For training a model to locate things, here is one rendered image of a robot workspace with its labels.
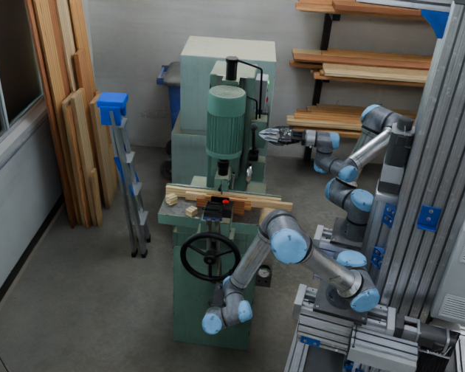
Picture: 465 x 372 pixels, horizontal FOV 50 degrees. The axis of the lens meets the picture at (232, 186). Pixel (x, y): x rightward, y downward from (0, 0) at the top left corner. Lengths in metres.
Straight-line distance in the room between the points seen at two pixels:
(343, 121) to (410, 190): 2.40
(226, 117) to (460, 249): 1.11
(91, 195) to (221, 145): 1.72
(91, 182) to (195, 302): 1.43
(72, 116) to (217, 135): 1.49
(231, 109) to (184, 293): 1.08
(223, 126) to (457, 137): 0.98
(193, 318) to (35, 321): 0.99
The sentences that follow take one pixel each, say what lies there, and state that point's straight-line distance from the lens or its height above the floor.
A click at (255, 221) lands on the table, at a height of 0.90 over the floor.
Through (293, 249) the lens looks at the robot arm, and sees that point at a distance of 1.71.
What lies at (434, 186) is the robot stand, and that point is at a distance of 2.04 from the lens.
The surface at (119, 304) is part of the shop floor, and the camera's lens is 3.29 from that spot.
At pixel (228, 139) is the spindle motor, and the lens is 2.29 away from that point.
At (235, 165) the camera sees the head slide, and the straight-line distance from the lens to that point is 2.54.
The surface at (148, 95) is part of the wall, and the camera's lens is 4.83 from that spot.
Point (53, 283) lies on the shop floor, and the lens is 3.52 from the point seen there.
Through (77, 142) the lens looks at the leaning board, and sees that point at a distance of 3.63.
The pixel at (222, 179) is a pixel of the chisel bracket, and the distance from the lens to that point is 2.43.
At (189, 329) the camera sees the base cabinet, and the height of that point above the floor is 0.11.
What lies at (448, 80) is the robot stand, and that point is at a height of 1.78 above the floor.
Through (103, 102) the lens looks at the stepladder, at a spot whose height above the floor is 1.15.
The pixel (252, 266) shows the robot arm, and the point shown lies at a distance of 1.94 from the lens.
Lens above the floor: 2.31
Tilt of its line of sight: 31 degrees down
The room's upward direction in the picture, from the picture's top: 4 degrees clockwise
